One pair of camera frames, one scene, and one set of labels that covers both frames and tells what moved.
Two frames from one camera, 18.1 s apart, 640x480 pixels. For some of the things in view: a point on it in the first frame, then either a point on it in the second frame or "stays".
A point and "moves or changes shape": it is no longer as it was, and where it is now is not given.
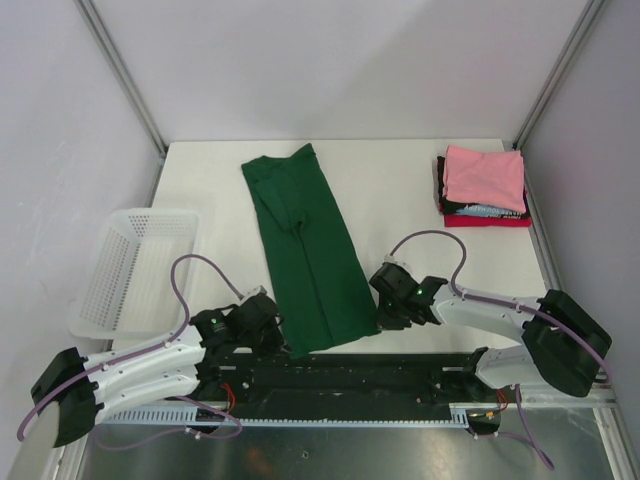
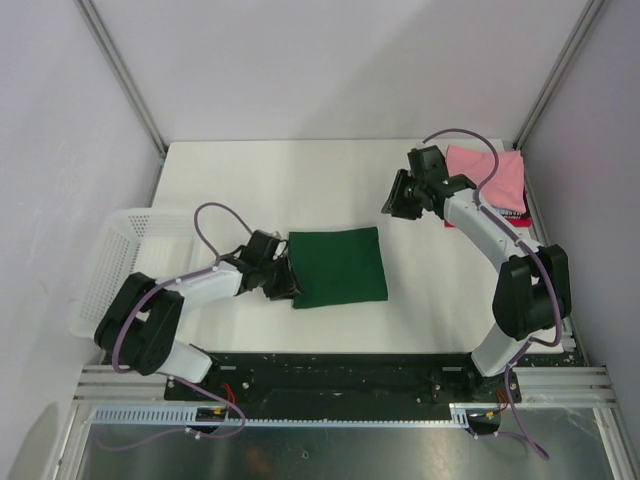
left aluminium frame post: x=124 y=73 stays
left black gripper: x=276 y=346 → x=287 y=287
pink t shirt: x=485 y=178 stays
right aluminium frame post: x=558 y=72 stays
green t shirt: x=325 y=296 moves or changes shape
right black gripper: x=386 y=322 → x=396 y=204
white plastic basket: x=125 y=291 stays
